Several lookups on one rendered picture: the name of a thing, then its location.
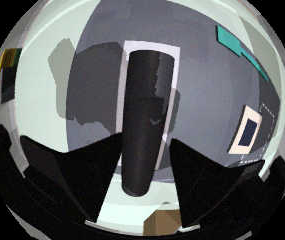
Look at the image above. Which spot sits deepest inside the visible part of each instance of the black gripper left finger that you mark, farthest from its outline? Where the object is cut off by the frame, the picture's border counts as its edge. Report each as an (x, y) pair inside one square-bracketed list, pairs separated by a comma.
[(85, 173)]

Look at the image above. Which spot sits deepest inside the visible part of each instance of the peach square tile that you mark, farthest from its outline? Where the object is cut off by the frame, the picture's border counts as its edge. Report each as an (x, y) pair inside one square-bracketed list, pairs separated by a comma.
[(247, 130)]

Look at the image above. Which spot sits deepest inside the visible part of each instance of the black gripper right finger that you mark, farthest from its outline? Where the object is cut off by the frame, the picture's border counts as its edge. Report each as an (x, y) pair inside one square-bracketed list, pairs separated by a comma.
[(202, 183)]

